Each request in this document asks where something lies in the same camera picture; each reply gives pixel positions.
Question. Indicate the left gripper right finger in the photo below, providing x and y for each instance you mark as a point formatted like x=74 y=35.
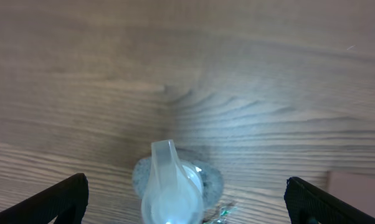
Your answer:
x=307 y=204

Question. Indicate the open cardboard box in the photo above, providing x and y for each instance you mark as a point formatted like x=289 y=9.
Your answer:
x=353 y=189

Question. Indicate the green white packet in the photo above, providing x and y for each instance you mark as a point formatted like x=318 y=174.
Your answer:
x=221 y=214

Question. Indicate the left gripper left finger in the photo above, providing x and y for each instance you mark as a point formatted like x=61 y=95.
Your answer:
x=65 y=202

